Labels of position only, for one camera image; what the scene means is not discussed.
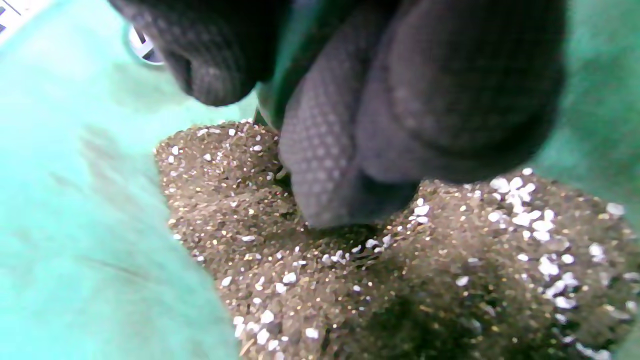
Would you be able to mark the person's right hand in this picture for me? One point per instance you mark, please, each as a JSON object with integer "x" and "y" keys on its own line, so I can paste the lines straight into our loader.
{"x": 450, "y": 90}

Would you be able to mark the teal plastic storage box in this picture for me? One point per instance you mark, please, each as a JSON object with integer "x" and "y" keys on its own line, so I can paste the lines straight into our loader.
{"x": 75, "y": 200}

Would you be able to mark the green garden trowel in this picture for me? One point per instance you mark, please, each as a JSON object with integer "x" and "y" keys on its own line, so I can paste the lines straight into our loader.
{"x": 300, "y": 50}

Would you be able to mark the brown potting mix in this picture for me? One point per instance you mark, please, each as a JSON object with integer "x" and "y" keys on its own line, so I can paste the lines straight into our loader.
{"x": 400, "y": 280}

